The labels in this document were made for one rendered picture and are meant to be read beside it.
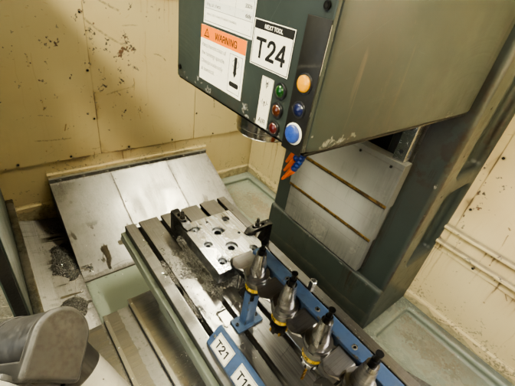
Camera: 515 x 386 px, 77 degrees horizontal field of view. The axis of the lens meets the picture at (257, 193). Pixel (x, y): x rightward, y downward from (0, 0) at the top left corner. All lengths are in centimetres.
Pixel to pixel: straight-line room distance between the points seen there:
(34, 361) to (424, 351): 152
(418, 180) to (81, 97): 147
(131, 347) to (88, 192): 88
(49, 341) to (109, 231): 116
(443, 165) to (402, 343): 90
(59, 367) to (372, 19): 70
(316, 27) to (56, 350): 62
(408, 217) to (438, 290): 60
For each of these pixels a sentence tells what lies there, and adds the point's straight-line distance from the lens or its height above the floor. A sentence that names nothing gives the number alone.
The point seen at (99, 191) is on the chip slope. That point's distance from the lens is 188.
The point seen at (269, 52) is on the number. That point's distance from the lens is 57.
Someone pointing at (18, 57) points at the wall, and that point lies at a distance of 168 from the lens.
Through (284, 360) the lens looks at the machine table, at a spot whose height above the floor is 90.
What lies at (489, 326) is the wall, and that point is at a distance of 177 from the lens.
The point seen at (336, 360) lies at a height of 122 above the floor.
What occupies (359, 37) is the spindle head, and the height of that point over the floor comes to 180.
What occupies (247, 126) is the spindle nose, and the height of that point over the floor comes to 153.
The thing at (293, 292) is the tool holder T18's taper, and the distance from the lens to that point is 76.
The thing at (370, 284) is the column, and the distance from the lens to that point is 146.
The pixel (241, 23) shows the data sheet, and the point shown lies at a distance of 63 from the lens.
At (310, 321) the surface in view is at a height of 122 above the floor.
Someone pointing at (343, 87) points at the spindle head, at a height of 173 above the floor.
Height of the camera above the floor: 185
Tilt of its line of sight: 34 degrees down
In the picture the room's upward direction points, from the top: 10 degrees clockwise
